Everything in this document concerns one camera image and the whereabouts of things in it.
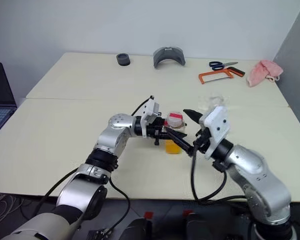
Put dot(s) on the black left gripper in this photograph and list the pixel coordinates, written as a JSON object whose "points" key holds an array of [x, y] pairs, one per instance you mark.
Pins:
{"points": [[156, 130]]}

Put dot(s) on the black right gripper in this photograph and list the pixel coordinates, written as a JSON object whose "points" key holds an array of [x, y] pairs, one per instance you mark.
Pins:
{"points": [[204, 142]]}

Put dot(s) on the clear bottle with orange drink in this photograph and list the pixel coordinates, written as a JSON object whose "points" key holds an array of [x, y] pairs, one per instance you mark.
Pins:
{"points": [[175, 121]]}

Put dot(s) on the clear wine glass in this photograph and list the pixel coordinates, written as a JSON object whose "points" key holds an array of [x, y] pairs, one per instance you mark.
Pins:
{"points": [[210, 101]]}

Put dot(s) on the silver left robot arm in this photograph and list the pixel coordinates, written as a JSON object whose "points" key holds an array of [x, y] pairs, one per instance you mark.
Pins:
{"points": [[115, 140]]}

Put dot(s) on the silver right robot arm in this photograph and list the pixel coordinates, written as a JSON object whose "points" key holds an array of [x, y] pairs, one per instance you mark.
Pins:
{"points": [[260, 175]]}

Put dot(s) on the orange hacksaw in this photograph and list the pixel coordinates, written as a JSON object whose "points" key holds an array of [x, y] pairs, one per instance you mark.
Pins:
{"points": [[236, 71]]}

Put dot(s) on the grey curved headset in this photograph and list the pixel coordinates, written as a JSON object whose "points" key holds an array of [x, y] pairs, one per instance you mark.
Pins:
{"points": [[168, 51]]}

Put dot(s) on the pink cloth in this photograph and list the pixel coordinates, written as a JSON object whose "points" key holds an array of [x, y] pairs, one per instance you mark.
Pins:
{"points": [[260, 71]]}

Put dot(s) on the dark rounded shape red mark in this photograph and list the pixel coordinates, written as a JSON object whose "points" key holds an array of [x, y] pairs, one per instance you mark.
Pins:
{"points": [[197, 227], [137, 230]]}

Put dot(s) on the black round cup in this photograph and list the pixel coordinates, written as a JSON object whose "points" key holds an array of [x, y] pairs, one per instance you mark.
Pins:
{"points": [[123, 61]]}

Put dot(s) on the dark laptop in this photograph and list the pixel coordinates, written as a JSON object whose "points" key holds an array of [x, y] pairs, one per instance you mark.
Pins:
{"points": [[0, 87]]}

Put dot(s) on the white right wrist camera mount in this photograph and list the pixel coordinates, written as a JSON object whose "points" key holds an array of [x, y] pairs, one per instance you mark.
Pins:
{"points": [[217, 125]]}

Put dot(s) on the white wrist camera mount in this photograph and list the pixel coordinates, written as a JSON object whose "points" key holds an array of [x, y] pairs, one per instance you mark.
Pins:
{"points": [[217, 125], [151, 108]]}

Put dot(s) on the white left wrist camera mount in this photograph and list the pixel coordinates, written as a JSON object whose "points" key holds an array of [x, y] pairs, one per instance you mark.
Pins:
{"points": [[151, 108]]}

